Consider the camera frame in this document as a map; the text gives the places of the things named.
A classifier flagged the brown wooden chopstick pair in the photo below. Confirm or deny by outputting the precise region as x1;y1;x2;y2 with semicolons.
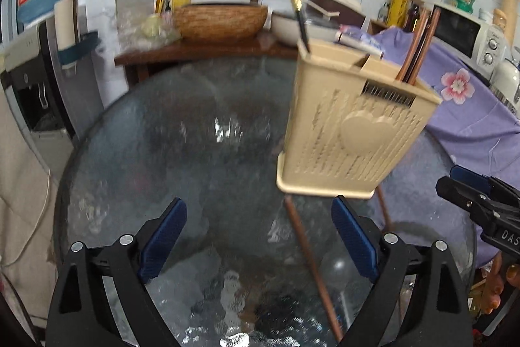
403;6;441;86

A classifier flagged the translucent plastic spoon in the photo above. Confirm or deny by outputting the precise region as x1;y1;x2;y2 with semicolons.
320;256;353;330

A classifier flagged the person's hand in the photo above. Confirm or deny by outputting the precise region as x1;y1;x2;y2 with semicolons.
480;253;520;314

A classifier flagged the white electric kettle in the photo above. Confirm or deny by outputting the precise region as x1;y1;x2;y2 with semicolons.
490;58;520;117

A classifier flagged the beige hanging cloth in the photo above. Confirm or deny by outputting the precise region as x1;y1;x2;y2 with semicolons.
1;94;57;321

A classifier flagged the white microwave oven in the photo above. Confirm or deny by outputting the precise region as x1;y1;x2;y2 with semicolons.
433;4;511;82

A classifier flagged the round glass table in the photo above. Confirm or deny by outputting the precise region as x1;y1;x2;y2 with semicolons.
55;60;474;346

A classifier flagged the beige perforated utensil holder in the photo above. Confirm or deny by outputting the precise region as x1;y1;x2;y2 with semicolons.
277;39;442;199

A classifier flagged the dark sauce bottle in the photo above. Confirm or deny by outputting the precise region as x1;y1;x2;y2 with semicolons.
404;4;421;33

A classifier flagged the yellow foil roll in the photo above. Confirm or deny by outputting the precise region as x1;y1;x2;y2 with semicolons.
386;0;408;27

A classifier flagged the grey water dispenser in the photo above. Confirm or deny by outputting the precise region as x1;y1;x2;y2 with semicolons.
1;14;104;181

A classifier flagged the brown rice cooker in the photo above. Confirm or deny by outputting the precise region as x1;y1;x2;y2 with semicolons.
307;0;366;28

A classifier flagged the cream pan with lid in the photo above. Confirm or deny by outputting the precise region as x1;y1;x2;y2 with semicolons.
271;11;384;58

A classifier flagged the dark wooden counter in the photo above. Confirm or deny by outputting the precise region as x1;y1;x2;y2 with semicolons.
114;30;298;88

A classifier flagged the paper cup holder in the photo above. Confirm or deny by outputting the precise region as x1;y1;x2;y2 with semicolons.
54;0;100;75

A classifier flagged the clear plastic bag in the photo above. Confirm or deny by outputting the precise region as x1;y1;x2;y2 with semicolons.
102;7;182;53

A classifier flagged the woven pattern basin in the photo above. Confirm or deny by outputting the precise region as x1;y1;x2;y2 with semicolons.
174;4;268;43

